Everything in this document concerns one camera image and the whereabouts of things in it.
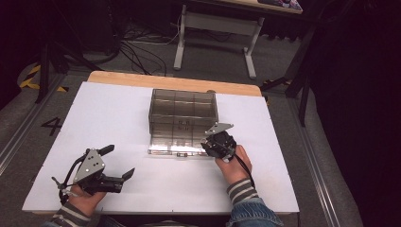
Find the metal floor rail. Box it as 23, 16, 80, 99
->
287, 94, 343, 227
0, 73, 68, 177

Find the clear grey drawer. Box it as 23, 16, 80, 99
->
147, 131, 218, 158

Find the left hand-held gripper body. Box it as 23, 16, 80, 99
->
72, 148, 125, 197

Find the bundle of floor cables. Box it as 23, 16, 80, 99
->
117, 20, 183, 77

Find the person's right hand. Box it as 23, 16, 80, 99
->
215, 144, 253, 185

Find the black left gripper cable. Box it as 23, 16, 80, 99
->
51, 152, 88, 206

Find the colourful item on desk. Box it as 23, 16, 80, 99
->
256, 0, 303, 10

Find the black metal stand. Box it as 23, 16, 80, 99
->
33, 0, 103, 105
260, 23, 318, 128

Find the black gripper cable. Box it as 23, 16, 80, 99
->
51, 152, 88, 206
234, 152, 257, 189

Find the yellow and black floor tape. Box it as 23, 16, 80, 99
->
18, 63, 70, 94

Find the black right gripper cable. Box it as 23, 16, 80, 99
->
234, 152, 257, 189

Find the person's left hand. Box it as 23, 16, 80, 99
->
67, 183, 108, 218

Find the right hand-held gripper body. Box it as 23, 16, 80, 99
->
200, 122, 238, 164

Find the desk with white metal legs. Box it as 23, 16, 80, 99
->
172, 0, 305, 80

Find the grey clear drawer organizer box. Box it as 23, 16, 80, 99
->
148, 88, 219, 145

